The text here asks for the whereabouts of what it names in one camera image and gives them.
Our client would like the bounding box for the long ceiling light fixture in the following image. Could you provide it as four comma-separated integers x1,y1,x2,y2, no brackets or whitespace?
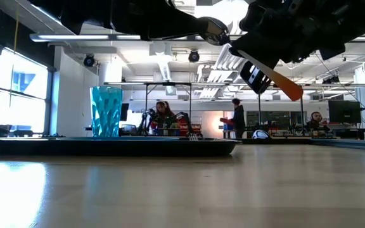
29,33,145,42

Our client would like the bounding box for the black serving tray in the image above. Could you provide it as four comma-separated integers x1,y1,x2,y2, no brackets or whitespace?
0,136,241,157

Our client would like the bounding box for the black metal table frame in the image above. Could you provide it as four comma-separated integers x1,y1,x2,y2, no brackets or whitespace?
143,81,193,136

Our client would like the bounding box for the standing person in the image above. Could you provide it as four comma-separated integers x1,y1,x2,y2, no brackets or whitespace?
219,98,247,139

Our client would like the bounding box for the blue faceted plastic cup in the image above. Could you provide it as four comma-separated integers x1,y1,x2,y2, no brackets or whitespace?
89,85,124,138

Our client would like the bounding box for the large black monitor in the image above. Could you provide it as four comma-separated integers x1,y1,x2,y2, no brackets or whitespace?
328,99,362,124

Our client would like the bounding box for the seated person with headphones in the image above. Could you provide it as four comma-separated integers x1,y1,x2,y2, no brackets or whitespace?
305,111,331,131

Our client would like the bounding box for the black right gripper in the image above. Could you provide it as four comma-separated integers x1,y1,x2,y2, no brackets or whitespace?
229,0,350,95

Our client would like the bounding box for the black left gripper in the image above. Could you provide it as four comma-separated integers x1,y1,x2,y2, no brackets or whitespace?
28,0,209,42

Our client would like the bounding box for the blue plate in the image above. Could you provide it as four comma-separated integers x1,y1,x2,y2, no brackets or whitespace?
39,136,181,142

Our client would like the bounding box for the orange handled metal spoon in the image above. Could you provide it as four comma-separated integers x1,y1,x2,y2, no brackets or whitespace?
198,16,304,102

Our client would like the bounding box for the round black ceiling spotlight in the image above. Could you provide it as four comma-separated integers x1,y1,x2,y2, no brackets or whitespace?
83,54,96,68
188,49,201,63

